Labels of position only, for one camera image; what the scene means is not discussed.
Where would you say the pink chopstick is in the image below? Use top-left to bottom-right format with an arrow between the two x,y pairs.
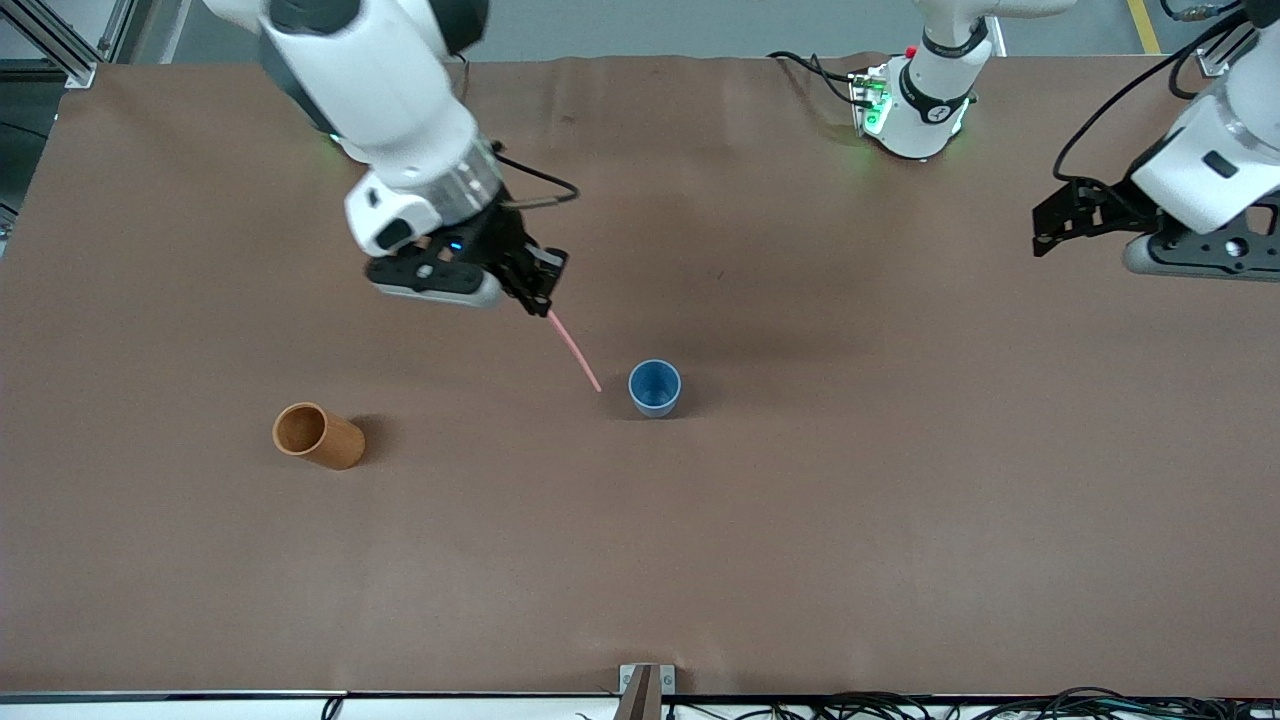
546,309 -> 603,394

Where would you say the blue cup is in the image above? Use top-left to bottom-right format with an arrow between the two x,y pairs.
628,359 -> 683,419

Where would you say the orange cylindrical cup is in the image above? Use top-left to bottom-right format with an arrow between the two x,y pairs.
272,402 -> 367,471

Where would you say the brown table cover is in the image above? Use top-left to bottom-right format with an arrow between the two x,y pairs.
0,52 -> 1280,698

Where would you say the black right arm gripper cable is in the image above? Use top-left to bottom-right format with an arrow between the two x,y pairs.
493,143 -> 581,211

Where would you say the black arm gripper cable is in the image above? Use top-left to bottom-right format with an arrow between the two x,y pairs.
493,143 -> 581,211
1053,0 -> 1280,189

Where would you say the black left arm gripper cable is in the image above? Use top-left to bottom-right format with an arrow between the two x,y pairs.
1053,0 -> 1280,189

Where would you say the aluminium frame profile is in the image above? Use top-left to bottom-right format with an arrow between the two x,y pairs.
0,0 -> 136,89
1195,0 -> 1256,79

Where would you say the black left base cable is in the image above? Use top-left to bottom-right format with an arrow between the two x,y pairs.
768,50 -> 863,109

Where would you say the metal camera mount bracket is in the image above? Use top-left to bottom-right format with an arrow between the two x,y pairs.
615,664 -> 677,720

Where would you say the black cable bundle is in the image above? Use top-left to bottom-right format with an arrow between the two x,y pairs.
665,687 -> 1280,720

